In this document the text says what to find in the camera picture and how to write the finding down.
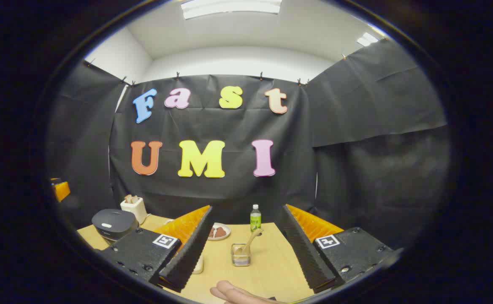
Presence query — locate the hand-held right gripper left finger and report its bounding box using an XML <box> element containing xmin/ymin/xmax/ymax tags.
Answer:
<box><xmin>99</xmin><ymin>205</ymin><xmax>214</xmax><ymax>293</ymax></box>

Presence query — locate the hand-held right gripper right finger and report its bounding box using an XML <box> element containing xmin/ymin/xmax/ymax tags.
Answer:
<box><xmin>277</xmin><ymin>204</ymin><xmax>399</xmax><ymax>294</ymax></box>

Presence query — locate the wooden spoon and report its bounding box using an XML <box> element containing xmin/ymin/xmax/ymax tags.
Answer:
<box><xmin>235</xmin><ymin>228</ymin><xmax>264</xmax><ymax>256</ymax></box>

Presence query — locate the black silver rice cooker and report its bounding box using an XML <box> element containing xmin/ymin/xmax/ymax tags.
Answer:
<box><xmin>92</xmin><ymin>209</ymin><xmax>139</xmax><ymax>243</ymax></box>

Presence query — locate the white round plate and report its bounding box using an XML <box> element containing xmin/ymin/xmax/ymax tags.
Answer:
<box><xmin>208</xmin><ymin>223</ymin><xmax>231</xmax><ymax>241</ymax></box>

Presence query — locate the green drink bottle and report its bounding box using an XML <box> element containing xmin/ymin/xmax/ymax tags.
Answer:
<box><xmin>250</xmin><ymin>204</ymin><xmax>262</xmax><ymax>233</ymax></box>

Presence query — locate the white toaster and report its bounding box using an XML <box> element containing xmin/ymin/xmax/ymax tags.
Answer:
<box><xmin>120</xmin><ymin>195</ymin><xmax>147</xmax><ymax>224</ymax></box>

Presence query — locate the black backdrop cloth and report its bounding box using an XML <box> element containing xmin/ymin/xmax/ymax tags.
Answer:
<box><xmin>46</xmin><ymin>38</ymin><xmax>452</xmax><ymax>250</ymax></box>

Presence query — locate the small ceiling light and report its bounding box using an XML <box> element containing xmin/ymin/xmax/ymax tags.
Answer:
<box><xmin>356</xmin><ymin>32</ymin><xmax>380</xmax><ymax>47</ymax></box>

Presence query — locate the long ceiling light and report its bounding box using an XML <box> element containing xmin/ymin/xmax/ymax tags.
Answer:
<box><xmin>181</xmin><ymin>0</ymin><xmax>282</xmax><ymax>20</ymax></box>

